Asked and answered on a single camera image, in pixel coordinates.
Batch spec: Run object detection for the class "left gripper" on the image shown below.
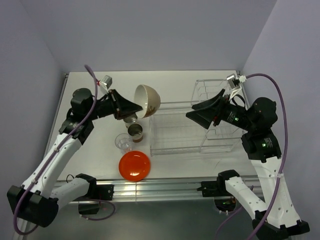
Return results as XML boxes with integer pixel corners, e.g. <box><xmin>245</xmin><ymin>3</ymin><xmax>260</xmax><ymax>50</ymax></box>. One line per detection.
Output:
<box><xmin>85</xmin><ymin>89</ymin><xmax>142</xmax><ymax>121</ymax></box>

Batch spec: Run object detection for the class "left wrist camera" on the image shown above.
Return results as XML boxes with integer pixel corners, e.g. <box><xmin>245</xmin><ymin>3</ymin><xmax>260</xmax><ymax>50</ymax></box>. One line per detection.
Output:
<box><xmin>97</xmin><ymin>75</ymin><xmax>113</xmax><ymax>95</ymax></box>

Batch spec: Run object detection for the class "aluminium front rail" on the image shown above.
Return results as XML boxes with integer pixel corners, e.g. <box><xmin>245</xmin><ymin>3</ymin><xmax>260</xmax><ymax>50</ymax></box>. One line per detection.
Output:
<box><xmin>53</xmin><ymin>176</ymin><xmax>266</xmax><ymax>205</ymax></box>

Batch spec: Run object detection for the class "clear faceted glass tumbler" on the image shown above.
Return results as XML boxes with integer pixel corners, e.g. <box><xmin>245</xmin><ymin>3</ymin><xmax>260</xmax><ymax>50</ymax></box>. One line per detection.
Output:
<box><xmin>114</xmin><ymin>133</ymin><xmax>133</xmax><ymax>154</ymax></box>

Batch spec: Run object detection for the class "orange plate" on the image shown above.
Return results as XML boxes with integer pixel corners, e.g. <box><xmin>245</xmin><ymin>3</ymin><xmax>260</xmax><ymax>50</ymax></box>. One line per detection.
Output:
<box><xmin>118</xmin><ymin>150</ymin><xmax>151</xmax><ymax>182</ymax></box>

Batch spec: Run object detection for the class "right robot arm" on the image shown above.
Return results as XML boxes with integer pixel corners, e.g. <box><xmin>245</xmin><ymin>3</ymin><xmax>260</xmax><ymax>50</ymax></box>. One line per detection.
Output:
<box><xmin>185</xmin><ymin>90</ymin><xmax>310</xmax><ymax>240</ymax></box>

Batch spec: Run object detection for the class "clear acrylic dish rack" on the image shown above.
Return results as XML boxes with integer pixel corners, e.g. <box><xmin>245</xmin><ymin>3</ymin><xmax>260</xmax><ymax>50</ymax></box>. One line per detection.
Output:
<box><xmin>149</xmin><ymin>79</ymin><xmax>245</xmax><ymax>156</ymax></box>

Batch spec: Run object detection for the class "steel cup brown base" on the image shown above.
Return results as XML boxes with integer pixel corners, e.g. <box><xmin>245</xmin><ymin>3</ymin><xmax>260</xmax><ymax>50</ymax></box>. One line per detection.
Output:
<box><xmin>127</xmin><ymin>123</ymin><xmax>144</xmax><ymax>143</ymax></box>

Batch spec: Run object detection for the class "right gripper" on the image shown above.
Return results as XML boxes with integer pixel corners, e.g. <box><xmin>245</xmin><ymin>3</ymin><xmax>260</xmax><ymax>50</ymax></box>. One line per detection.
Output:
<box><xmin>185</xmin><ymin>87</ymin><xmax>254</xmax><ymax>130</ymax></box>

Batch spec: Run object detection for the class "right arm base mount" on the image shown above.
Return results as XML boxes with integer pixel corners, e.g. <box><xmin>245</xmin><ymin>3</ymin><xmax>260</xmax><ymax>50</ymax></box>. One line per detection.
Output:
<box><xmin>196</xmin><ymin>181</ymin><xmax>237</xmax><ymax>213</ymax></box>

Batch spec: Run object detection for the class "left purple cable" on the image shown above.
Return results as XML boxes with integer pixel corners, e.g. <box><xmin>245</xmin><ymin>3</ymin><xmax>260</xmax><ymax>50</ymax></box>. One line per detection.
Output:
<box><xmin>12</xmin><ymin>64</ymin><xmax>117</xmax><ymax>235</ymax></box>

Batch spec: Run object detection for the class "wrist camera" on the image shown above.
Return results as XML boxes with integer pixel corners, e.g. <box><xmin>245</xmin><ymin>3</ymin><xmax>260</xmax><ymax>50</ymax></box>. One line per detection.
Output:
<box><xmin>226</xmin><ymin>74</ymin><xmax>247</xmax><ymax>100</ymax></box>
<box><xmin>97</xmin><ymin>75</ymin><xmax>113</xmax><ymax>95</ymax></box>

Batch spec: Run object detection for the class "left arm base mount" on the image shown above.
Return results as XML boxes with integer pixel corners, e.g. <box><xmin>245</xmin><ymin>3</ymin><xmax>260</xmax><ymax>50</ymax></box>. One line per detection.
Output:
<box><xmin>76</xmin><ymin>184</ymin><xmax>116</xmax><ymax>222</ymax></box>

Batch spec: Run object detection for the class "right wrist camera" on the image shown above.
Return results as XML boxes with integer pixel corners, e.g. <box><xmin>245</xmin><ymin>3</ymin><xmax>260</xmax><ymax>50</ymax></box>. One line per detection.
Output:
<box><xmin>226</xmin><ymin>74</ymin><xmax>247</xmax><ymax>100</ymax></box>

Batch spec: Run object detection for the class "white ceramic bowl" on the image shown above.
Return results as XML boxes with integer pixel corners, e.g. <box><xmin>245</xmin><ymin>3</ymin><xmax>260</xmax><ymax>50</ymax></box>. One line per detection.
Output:
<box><xmin>133</xmin><ymin>84</ymin><xmax>161</xmax><ymax>119</ymax></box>

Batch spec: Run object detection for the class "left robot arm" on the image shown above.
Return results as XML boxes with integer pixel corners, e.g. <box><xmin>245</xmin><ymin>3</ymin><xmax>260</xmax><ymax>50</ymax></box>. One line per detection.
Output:
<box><xmin>7</xmin><ymin>88</ymin><xmax>143</xmax><ymax>228</ymax></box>

